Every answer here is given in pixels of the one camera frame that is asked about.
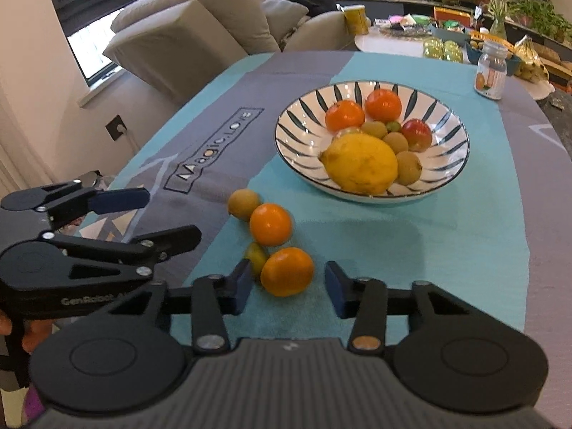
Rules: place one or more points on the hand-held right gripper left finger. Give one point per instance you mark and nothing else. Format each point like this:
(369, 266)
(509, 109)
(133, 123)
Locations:
(242, 288)

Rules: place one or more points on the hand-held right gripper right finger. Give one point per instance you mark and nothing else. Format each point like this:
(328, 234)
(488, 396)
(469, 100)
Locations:
(337, 288)

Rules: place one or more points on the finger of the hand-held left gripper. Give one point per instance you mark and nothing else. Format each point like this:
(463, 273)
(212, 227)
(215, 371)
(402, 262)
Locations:
(134, 252)
(123, 200)

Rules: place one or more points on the orange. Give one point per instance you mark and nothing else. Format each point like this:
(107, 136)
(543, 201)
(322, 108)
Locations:
(383, 105)
(270, 224)
(287, 271)
(344, 115)

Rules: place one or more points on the yellow lemon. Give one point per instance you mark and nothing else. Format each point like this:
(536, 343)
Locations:
(359, 163)

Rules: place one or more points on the striped white ceramic bowl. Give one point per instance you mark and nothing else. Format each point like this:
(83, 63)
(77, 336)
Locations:
(440, 161)

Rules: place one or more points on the small green fruit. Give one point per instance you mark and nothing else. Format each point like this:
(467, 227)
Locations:
(393, 126)

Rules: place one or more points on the red apple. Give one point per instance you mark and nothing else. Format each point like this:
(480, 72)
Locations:
(418, 135)

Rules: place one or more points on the blue bowl of brown fruits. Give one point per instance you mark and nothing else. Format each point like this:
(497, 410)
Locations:
(471, 53)

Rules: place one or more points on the person's left hand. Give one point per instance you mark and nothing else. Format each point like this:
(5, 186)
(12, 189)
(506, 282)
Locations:
(38, 335)

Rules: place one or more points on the small yellow-green fruit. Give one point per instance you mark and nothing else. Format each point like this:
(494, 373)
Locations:
(256, 255)

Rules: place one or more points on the teal and grey tablecloth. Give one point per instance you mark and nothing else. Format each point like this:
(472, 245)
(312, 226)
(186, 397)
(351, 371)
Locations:
(447, 250)

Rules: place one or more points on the beige sofa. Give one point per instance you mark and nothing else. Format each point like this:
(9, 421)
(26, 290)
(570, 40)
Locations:
(187, 31)

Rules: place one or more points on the black framed window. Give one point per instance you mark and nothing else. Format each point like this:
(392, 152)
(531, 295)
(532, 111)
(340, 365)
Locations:
(102, 4)

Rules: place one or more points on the beige sofa pillow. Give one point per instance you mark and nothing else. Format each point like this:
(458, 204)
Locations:
(283, 18)

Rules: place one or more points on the round white table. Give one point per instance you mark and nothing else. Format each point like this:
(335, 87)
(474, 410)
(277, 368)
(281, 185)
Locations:
(393, 44)

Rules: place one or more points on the pack of green balls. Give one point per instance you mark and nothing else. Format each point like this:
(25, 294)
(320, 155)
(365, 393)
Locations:
(442, 50)

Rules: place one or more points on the clear jar with white lid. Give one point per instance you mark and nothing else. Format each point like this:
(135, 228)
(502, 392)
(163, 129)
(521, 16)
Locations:
(490, 73)

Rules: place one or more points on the yellow can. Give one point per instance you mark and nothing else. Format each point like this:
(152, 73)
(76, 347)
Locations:
(356, 20)

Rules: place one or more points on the dark marble table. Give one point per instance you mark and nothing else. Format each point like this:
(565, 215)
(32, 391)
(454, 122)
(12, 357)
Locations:
(558, 129)

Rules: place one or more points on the teal tray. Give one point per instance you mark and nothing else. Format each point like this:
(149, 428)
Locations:
(449, 34)

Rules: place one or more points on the small dark remote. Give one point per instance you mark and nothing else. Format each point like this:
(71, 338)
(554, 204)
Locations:
(557, 104)

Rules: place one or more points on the orange basket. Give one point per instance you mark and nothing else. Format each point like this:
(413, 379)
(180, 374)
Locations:
(489, 38)

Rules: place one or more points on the orange box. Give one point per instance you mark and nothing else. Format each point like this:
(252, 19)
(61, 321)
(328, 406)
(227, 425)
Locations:
(452, 17)

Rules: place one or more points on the bunch of bananas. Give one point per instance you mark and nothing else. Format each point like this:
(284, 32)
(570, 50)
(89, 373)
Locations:
(531, 60)

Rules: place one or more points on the glass vase with plant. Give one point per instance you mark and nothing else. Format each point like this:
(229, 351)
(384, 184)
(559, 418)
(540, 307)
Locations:
(498, 20)

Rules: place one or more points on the black wall socket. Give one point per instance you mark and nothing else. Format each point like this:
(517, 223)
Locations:
(116, 127)

